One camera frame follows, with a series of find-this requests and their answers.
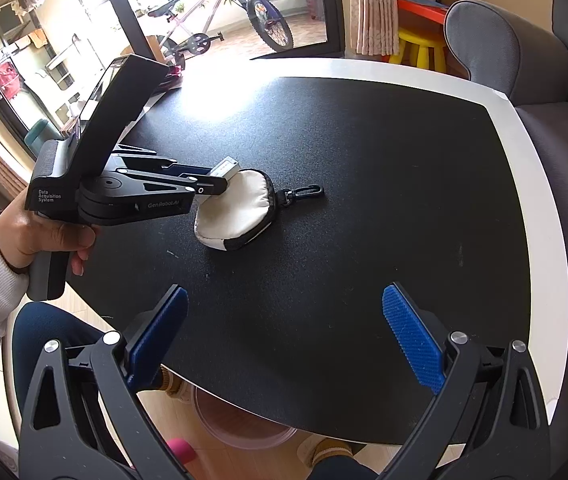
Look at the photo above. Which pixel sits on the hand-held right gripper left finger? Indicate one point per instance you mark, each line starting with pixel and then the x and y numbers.
pixel 158 340

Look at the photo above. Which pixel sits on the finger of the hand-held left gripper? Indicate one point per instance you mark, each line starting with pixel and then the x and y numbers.
pixel 203 187
pixel 188 167

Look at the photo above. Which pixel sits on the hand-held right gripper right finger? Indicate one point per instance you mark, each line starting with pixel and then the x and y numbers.
pixel 414 340

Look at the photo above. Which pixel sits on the small white packet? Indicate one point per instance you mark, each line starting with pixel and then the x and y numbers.
pixel 223 170

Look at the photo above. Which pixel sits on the round zippered pouch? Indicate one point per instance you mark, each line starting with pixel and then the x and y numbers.
pixel 234 210

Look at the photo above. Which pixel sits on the pink translucent waste bin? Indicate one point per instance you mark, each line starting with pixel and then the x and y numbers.
pixel 244 435

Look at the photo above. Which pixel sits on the person's left hand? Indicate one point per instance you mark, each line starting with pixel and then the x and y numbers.
pixel 18 235

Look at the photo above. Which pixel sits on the white metal rack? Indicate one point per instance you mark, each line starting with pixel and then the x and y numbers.
pixel 71 75

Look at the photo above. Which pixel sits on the teal container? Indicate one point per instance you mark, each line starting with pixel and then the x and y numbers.
pixel 41 135

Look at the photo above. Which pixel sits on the black red bag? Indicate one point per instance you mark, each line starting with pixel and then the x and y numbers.
pixel 176 80

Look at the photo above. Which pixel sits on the person's left leg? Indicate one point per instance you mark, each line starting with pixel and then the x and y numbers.
pixel 53 340

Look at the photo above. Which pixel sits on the person's leg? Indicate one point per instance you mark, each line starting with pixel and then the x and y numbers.
pixel 349 470
pixel 53 340

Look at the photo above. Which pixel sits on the pink rounded object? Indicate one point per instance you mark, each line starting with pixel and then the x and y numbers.
pixel 181 450

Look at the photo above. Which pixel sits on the red laundry basket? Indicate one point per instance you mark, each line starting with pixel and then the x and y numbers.
pixel 6 80

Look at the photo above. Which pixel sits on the person's right leg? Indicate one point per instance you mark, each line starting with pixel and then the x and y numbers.
pixel 349 470

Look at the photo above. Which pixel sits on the white pink bicycle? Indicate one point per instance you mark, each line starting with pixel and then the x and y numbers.
pixel 269 20

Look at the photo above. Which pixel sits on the grey fabric sofa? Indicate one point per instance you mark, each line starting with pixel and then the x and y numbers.
pixel 554 160

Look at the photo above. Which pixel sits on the patterned pink curtain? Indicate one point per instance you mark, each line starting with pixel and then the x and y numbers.
pixel 371 5

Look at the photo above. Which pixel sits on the yellow plastic stool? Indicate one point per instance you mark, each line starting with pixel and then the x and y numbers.
pixel 419 45

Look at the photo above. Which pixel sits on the orange desk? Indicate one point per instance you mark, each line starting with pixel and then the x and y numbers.
pixel 424 10

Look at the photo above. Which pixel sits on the black sliding door frame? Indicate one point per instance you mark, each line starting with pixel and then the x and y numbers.
pixel 331 5

